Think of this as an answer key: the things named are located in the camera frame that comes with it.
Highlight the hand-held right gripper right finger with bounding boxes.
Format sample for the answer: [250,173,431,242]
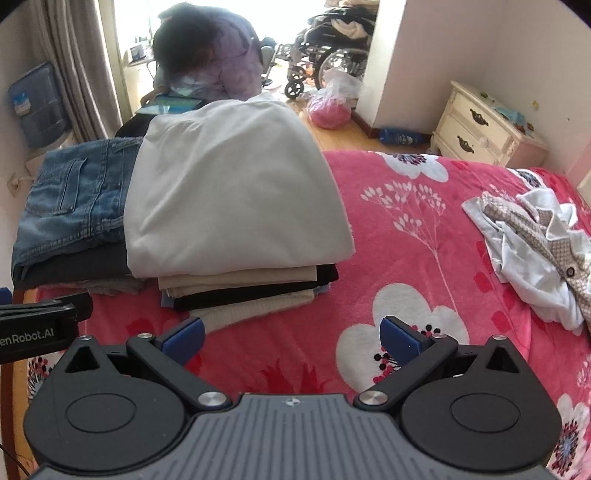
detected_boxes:
[353,316,520,411]

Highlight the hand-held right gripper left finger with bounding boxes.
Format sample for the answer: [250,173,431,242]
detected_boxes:
[65,316,232,411]

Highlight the white sweatshirt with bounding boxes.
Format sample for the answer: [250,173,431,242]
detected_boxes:
[124,93,357,281]

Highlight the dark grey folded garment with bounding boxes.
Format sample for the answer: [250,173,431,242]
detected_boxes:
[14,239,134,291]

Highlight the cream folded garment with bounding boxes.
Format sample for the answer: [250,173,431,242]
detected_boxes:
[188,288,320,334]

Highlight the red floral blanket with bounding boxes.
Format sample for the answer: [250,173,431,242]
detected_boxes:
[25,150,591,480]

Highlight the black folded garment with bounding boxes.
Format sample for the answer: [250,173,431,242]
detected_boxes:
[172,263,341,313]

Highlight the blue jeans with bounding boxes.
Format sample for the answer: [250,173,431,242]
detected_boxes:
[11,136,145,283]

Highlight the beige houndstooth jacket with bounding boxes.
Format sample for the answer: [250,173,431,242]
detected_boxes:
[462,187,591,332]

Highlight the blue bottle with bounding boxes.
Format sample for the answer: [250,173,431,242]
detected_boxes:
[378,126,433,147]

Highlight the blue water jug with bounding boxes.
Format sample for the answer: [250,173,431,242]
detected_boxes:
[6,61,71,149]

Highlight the cream bedside cabinet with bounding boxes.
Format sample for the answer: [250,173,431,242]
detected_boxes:
[431,80,551,168]

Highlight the tablet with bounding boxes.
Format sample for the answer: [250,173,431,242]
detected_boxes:
[135,93,205,117]

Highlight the red plastic bag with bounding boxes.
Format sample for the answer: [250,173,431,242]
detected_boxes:
[306,68,366,131]

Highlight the grey curtain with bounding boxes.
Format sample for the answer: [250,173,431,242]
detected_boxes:
[27,0,124,145]

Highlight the wheelchair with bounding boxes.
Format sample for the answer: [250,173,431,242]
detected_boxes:
[261,7,378,101]

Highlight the wooden bed frame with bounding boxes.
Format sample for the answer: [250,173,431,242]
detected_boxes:
[0,360,29,418]

